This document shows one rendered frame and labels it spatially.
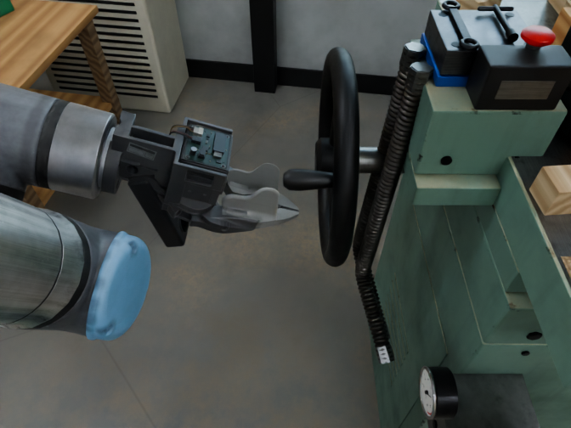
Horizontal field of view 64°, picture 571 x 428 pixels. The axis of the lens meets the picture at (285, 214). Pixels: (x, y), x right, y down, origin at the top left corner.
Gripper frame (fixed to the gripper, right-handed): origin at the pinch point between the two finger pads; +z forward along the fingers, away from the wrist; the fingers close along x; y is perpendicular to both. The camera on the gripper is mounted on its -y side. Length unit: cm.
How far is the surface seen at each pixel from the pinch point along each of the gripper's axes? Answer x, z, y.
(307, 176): 0.9, 0.4, 5.9
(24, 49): 87, -62, -55
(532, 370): -10.8, 38.1, -7.0
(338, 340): 22, 43, -73
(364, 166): 9.5, 10.2, 2.4
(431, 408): -16.8, 22.5, -9.5
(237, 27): 152, -1, -61
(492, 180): 1.6, 20.4, 12.0
